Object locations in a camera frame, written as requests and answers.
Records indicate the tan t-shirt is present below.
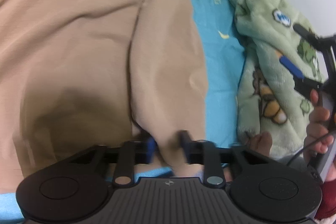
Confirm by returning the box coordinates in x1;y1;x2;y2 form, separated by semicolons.
0;0;211;188

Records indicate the person's right hand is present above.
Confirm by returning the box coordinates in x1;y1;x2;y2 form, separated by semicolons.
250;89;336;169

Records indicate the green fleece blanket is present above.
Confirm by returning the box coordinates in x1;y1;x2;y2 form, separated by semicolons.
230;0;323;159

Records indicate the teal patterned bed sheet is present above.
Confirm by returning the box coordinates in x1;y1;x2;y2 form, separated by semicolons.
0;0;247;224

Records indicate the black cable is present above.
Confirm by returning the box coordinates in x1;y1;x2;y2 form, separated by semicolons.
286;133;336;166

